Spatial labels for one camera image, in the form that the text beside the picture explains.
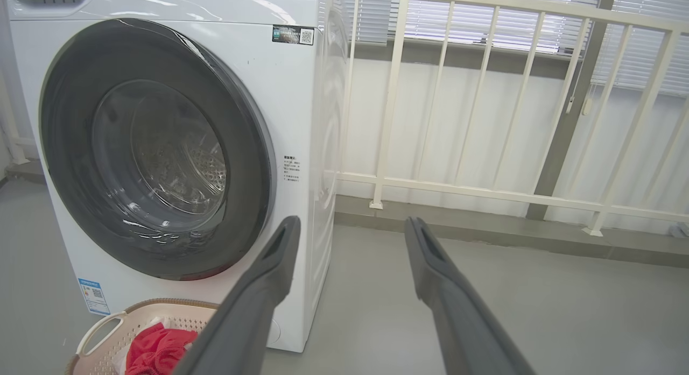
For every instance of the red clothes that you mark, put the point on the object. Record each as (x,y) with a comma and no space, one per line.
(161,348)
(154,322)

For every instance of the round white filter cover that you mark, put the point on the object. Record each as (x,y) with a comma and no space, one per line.
(274,332)

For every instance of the cream perforated basket brown rim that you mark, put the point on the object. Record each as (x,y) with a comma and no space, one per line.
(107,332)

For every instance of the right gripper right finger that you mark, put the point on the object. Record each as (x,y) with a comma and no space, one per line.
(457,321)

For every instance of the dark QR code sticker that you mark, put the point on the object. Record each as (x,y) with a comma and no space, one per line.
(293,35)

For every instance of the narrow white window blind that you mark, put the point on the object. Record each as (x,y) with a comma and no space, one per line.
(646,63)

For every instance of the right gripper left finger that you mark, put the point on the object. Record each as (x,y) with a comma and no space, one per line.
(253,316)

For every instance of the wide white window blind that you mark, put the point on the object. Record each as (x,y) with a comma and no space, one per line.
(479,28)

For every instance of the white metal railing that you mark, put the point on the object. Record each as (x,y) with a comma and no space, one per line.
(390,95)

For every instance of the round black glass washer door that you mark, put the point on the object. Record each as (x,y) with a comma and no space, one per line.
(70,149)

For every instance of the grey window post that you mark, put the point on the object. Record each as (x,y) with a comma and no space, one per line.
(560,149)

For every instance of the white front-load washing machine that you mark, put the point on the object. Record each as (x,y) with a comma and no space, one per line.
(290,106)

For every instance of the blue energy label sticker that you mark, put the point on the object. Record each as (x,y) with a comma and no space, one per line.
(94,297)

